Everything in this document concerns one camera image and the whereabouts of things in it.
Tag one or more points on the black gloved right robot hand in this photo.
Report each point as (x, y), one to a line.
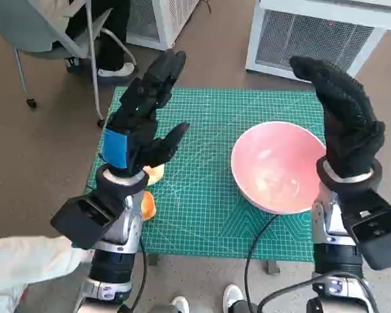
(345, 130)

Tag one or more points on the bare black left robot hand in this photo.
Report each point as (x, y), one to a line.
(140, 107)

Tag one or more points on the pale round toy bread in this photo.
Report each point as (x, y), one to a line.
(156, 176)

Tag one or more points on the pink bowl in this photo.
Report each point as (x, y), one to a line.
(273, 163)

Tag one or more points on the orange twisted toy bread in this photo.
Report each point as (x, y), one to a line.
(148, 207)

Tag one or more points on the green cutting mat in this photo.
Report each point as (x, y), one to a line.
(198, 146)

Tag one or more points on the small white mesh-front cabinet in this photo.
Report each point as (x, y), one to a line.
(169, 19)

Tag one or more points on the large white mesh-front cabinet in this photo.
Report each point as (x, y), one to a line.
(312, 32)

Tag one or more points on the white shoe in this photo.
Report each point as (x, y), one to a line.
(180, 304)
(232, 296)

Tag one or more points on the person in white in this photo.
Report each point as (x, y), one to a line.
(19, 270)

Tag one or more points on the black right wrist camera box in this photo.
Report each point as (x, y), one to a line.
(374, 234)

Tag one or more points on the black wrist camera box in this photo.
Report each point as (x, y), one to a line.
(81, 218)
(374, 234)

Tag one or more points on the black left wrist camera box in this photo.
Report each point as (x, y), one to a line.
(81, 218)

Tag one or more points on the grey chair with metal frame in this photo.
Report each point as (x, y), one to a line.
(19, 26)

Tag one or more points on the grey table bracket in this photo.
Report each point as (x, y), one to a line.
(272, 266)
(153, 259)

